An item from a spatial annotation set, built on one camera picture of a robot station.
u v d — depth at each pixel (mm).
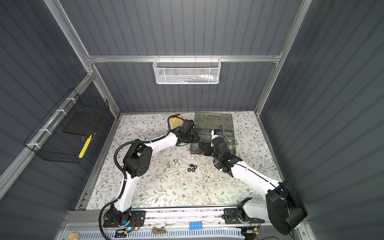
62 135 719
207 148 752
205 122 1153
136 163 579
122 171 564
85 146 685
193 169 908
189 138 861
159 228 699
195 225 705
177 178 867
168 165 912
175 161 937
